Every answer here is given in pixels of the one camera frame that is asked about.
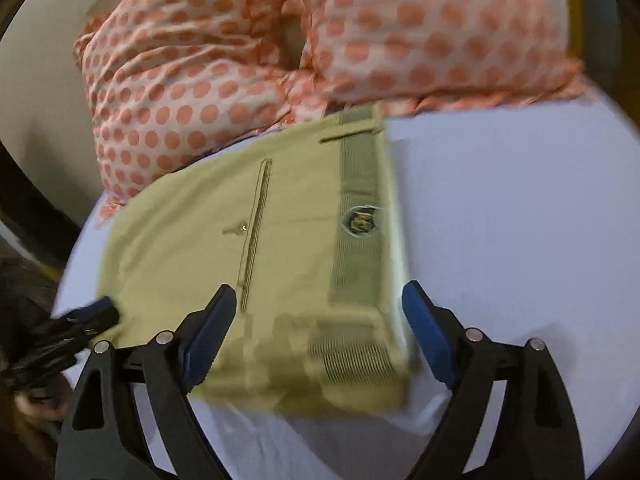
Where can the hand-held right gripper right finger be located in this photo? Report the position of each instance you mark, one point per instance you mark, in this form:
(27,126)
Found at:
(431,335)

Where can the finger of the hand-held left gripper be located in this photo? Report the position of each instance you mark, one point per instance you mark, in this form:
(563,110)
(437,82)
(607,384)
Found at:
(92,311)

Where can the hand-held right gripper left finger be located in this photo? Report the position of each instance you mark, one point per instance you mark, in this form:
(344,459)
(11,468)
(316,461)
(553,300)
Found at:
(207,341)

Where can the khaki pants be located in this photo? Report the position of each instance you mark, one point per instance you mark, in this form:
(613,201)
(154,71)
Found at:
(300,260)

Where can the person's left hand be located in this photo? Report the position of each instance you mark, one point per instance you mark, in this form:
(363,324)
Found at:
(40,407)

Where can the orange polka dot blanket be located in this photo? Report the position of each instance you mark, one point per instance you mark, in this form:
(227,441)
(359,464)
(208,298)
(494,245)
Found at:
(280,55)

